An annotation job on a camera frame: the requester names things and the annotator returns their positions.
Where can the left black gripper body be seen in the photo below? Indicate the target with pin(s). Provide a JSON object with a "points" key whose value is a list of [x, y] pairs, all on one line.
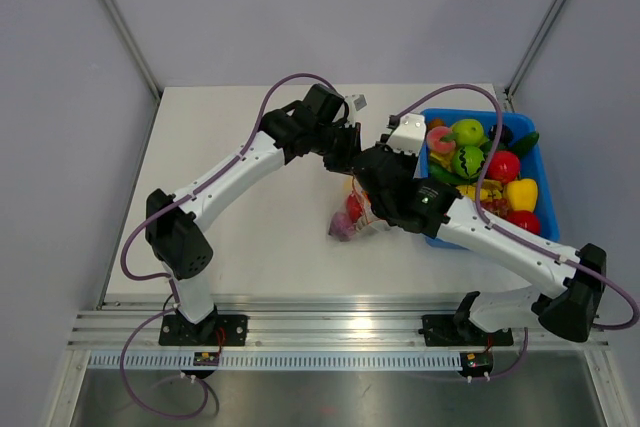
{"points": [[336, 144]]}

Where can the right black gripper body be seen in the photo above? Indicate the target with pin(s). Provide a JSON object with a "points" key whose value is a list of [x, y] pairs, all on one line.
{"points": [[406, 161]]}

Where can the clear zip top bag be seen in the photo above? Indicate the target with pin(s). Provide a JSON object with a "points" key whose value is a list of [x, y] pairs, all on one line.
{"points": [[369, 224]]}

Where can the purple toy onion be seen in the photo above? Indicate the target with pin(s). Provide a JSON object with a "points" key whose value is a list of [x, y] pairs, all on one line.
{"points": [[341, 227]]}

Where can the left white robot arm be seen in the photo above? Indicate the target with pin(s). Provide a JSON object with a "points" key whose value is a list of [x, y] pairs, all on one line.
{"points": [[179, 221]]}

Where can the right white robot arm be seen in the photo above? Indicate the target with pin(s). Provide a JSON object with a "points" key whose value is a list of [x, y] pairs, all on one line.
{"points": [[564, 291]]}

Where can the small green toy pepper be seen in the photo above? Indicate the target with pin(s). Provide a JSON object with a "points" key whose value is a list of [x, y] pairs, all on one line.
{"points": [[443, 175]]}

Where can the yellow toy mushroom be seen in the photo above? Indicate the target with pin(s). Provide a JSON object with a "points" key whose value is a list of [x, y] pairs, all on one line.
{"points": [[444, 160]]}

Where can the pink toy peach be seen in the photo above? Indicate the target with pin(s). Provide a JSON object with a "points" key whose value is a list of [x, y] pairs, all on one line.
{"points": [[441, 140]]}

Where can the brown toy fruit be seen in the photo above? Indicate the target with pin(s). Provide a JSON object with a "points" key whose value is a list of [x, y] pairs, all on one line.
{"points": [[437, 122]]}

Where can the green striped toy watermelon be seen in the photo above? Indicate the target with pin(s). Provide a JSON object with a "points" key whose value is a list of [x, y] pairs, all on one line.
{"points": [[468, 162]]}

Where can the green toy apple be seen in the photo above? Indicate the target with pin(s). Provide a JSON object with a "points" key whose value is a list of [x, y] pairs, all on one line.
{"points": [[468, 132]]}

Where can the yellow toy corn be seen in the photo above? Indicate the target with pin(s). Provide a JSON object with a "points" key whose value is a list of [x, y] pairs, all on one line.
{"points": [[488, 190]]}

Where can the blue plastic bin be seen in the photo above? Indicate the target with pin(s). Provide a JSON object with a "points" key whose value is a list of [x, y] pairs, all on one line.
{"points": [[532, 165]]}

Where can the dark red toy grapes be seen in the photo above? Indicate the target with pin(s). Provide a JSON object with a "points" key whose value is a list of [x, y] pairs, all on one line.
{"points": [[498, 207]]}

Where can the red toy apple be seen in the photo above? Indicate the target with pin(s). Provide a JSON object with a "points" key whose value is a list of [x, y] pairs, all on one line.
{"points": [[503, 167]]}

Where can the dark toy avocado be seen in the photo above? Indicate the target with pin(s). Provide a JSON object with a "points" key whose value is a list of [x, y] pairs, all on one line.
{"points": [[505, 135]]}

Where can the yellow toy bell pepper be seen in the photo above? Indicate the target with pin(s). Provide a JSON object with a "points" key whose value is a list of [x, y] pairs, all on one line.
{"points": [[522, 195]]}

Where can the green toy cucumber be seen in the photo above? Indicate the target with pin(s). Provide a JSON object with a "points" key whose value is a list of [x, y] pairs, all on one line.
{"points": [[522, 147]]}

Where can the red toy tomato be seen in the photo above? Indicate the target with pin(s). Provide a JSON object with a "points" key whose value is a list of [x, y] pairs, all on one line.
{"points": [[525, 220]]}

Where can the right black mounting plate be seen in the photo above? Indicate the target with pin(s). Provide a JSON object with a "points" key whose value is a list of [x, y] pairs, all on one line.
{"points": [[443, 330]]}

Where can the black mounting plate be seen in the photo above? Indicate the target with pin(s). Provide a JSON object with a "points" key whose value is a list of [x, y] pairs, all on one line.
{"points": [[222, 330], [443, 330]]}

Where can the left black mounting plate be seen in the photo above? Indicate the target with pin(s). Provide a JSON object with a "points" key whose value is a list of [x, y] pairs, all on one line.
{"points": [[222, 330]]}

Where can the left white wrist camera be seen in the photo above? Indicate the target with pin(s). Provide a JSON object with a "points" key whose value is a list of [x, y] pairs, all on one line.
{"points": [[356, 102]]}

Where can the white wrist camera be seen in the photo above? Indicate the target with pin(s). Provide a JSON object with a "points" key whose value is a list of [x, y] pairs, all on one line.
{"points": [[407, 133], [356, 102]]}

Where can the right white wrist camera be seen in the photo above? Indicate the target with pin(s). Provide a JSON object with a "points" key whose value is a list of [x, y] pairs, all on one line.
{"points": [[407, 133]]}

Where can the white slotted cable duct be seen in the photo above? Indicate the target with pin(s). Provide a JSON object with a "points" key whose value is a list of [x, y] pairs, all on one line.
{"points": [[279, 361]]}

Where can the aluminium rail base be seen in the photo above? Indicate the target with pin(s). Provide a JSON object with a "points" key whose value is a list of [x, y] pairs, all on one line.
{"points": [[315, 323]]}

